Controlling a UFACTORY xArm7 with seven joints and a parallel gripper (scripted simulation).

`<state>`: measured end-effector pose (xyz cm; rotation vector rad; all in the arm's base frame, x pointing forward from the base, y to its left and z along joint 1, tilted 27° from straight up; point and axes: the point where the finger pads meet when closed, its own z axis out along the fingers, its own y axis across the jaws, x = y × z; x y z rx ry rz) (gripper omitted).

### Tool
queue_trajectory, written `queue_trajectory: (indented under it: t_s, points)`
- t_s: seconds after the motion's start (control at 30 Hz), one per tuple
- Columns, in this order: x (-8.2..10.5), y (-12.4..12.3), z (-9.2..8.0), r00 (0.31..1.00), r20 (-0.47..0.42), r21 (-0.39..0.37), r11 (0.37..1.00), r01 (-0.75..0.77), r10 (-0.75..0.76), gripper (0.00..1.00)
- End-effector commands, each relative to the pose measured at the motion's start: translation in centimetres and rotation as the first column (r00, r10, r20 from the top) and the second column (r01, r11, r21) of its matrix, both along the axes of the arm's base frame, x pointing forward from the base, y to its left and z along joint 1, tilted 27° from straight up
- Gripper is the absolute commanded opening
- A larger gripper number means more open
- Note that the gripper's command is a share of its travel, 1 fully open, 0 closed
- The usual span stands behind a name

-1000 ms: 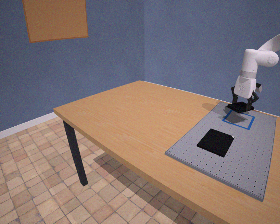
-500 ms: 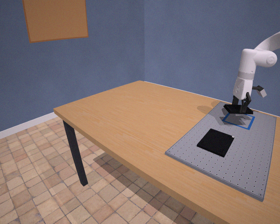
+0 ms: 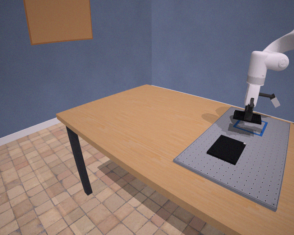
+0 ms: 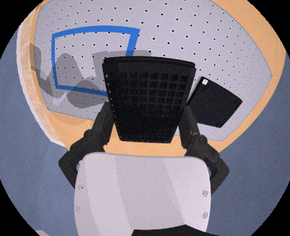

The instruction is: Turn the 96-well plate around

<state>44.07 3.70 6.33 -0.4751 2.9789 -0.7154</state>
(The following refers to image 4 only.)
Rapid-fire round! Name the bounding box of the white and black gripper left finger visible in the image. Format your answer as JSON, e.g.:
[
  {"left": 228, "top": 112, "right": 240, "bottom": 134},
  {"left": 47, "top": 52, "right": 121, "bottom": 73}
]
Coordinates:
[{"left": 59, "top": 101, "right": 114, "bottom": 189}]

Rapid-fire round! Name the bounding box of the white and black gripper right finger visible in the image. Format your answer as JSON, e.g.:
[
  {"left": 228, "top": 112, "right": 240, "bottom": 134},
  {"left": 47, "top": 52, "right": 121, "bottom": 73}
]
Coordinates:
[{"left": 178, "top": 105, "right": 229, "bottom": 195}]

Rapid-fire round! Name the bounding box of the blue tape outline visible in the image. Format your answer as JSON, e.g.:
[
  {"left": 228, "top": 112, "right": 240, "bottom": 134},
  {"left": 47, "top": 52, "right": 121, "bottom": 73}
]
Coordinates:
[{"left": 51, "top": 25, "right": 140, "bottom": 96}]

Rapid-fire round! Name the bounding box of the black rectangular pad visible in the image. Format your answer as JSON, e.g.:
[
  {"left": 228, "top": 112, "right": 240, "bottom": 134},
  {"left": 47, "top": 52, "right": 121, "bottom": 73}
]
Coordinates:
[{"left": 186, "top": 76, "right": 243, "bottom": 128}]

